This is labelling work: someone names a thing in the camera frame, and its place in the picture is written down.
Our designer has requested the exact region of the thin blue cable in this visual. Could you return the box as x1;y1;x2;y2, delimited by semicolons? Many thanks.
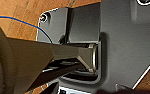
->
0;14;54;44

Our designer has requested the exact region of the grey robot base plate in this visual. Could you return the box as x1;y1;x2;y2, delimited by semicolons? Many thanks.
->
35;0;150;94

